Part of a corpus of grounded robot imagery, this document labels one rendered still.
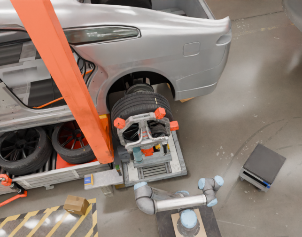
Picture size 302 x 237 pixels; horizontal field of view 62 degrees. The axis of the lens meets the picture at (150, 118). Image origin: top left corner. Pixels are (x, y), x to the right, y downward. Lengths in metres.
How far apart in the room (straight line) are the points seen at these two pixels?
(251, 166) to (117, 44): 1.97
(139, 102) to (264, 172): 1.61
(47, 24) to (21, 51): 2.73
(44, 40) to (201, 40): 1.43
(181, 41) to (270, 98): 2.19
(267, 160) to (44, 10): 2.66
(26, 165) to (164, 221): 1.73
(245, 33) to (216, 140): 2.53
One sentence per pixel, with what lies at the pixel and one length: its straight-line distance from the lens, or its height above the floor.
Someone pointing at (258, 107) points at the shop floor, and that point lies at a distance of 4.08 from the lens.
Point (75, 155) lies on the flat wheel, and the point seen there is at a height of 0.50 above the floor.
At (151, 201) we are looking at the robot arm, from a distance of 2.07.
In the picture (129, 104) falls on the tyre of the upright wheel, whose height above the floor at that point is 1.16.
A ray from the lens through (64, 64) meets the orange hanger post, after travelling 1.81.
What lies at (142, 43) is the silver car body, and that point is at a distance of 2.39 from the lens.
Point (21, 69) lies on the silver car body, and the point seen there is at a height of 0.94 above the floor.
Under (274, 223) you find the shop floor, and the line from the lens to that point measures 3.32.
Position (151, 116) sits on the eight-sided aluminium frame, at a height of 1.12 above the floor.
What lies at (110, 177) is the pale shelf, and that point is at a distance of 2.91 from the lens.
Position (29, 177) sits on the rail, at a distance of 3.35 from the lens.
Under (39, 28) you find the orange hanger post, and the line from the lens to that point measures 1.67.
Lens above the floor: 3.04
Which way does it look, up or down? 53 degrees down
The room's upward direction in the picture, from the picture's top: 8 degrees counter-clockwise
